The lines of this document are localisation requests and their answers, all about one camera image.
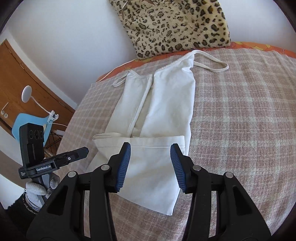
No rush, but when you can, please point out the left forearm black sleeve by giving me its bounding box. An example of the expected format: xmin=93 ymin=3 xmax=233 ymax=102
xmin=1 ymin=192 xmax=37 ymax=240

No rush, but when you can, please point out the wooden door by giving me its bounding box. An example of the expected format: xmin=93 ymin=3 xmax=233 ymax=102
xmin=0 ymin=40 xmax=75 ymax=135

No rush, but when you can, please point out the white camisole top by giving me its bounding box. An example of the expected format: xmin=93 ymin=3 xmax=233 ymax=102
xmin=86 ymin=49 xmax=230 ymax=215

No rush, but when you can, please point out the orange floral bed sheet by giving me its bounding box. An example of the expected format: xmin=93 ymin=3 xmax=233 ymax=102
xmin=96 ymin=41 xmax=296 ymax=82

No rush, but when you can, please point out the leopard print cushion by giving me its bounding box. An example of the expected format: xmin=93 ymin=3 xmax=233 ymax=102
xmin=109 ymin=0 xmax=231 ymax=59

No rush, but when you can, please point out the white clip desk lamp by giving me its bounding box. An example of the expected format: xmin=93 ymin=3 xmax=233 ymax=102
xmin=21 ymin=85 xmax=59 ymax=122

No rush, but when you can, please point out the pink plaid bed blanket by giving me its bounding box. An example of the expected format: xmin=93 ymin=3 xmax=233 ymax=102
xmin=57 ymin=48 xmax=295 ymax=240

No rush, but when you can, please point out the left gloved hand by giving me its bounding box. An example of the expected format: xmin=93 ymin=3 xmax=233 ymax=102
xmin=25 ymin=173 xmax=60 ymax=212

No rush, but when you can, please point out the light blue chair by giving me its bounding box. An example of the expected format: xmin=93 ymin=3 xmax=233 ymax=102
xmin=11 ymin=113 xmax=53 ymax=146

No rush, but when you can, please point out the white power cable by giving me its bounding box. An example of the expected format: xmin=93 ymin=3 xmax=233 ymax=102
xmin=98 ymin=59 xmax=135 ymax=82

